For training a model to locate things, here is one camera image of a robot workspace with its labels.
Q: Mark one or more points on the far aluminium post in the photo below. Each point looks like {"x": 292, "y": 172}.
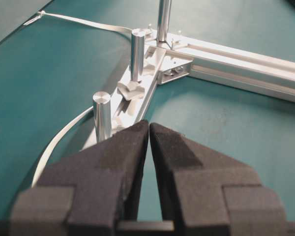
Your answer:
{"x": 163, "y": 20}

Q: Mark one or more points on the aluminium post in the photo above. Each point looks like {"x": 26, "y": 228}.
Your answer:
{"x": 102, "y": 115}
{"x": 137, "y": 54}
{"x": 163, "y": 20}

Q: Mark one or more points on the aluminium extrusion frame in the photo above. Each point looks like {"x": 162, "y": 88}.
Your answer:
{"x": 164, "y": 63}

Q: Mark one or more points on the near aluminium post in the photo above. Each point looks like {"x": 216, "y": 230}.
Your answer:
{"x": 102, "y": 115}

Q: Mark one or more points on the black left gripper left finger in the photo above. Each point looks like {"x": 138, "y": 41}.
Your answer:
{"x": 87, "y": 193}

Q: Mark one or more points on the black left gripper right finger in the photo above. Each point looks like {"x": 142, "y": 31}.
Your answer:
{"x": 207, "y": 193}

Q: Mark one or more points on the middle aluminium post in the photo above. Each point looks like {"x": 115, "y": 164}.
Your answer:
{"x": 137, "y": 54}

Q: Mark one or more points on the white cable tie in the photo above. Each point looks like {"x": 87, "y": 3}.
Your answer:
{"x": 37, "y": 17}

